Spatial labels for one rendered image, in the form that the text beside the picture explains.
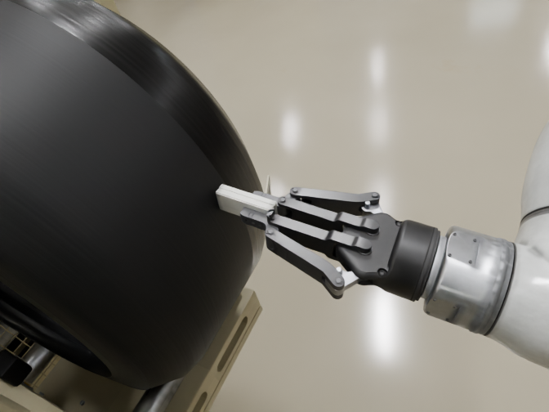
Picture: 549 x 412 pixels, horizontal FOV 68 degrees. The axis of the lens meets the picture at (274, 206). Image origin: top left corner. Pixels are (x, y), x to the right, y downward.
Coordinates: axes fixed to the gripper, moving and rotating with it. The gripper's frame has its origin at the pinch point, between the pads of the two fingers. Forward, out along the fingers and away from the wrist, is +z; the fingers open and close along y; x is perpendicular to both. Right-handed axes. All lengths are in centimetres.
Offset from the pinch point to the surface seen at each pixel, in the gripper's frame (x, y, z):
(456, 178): 122, -146, -30
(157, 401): 36.0, 17.5, 12.0
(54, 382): 52, 22, 41
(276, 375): 129, -20, 14
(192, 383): 41.0, 11.9, 10.1
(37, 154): -12.3, 10.7, 13.0
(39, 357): 40, 20, 39
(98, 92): -12.8, 2.0, 13.7
